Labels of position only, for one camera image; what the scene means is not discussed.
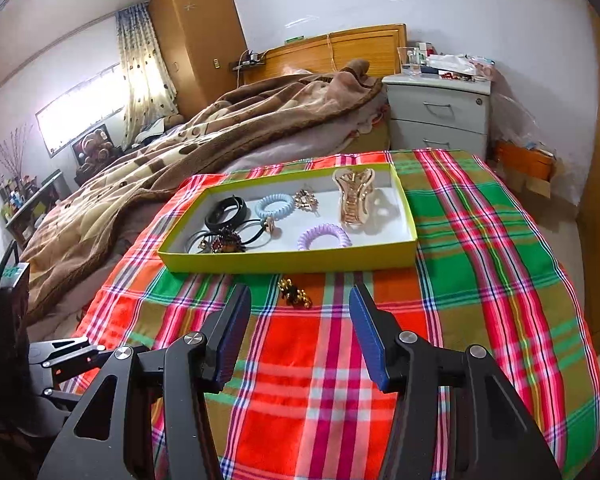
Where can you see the cluttered low shelf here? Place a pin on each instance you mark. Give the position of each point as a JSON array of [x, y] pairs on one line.
[[23, 209]]

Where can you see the brown patterned blanket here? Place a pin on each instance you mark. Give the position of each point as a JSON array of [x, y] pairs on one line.
[[78, 234]]

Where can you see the clear glass cup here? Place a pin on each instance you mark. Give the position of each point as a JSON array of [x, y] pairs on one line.
[[409, 58]]

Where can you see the dotted window curtain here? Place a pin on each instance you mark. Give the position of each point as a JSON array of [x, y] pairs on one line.
[[150, 93]]

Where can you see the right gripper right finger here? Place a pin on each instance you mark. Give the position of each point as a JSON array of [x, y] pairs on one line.
[[455, 410]]

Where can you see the grey bedside drawer cabinet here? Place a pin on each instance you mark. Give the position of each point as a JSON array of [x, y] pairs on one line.
[[434, 112]]

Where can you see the rose gold hair claw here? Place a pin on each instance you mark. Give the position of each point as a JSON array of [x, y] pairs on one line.
[[356, 188]]

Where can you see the orange cardboard box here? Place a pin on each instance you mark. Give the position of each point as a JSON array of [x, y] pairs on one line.
[[525, 170]]

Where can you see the teddy bear picture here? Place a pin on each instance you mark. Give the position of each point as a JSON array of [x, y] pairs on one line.
[[94, 151]]

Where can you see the black wrist band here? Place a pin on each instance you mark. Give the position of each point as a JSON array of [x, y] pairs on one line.
[[227, 214]]

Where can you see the wooden headboard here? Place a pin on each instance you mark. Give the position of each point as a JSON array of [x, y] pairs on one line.
[[324, 54]]

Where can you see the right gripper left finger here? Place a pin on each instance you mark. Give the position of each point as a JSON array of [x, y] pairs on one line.
[[108, 434]]

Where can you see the black hair tie teal bead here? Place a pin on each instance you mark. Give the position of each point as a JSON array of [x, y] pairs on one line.
[[230, 241]]

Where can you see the plaid colourful bed cloth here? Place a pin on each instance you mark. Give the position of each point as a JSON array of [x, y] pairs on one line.
[[300, 404]]

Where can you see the grey hair tie gold charm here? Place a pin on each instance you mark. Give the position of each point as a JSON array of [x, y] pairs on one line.
[[206, 245]]

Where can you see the yellow-green shallow box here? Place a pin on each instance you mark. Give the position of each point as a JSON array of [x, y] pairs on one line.
[[387, 241]]

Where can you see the rhinestone hair clip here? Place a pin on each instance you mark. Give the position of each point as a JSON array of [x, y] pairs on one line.
[[306, 200]]

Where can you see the tall wooden wardrobe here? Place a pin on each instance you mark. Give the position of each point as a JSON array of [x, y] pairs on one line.
[[200, 42]]

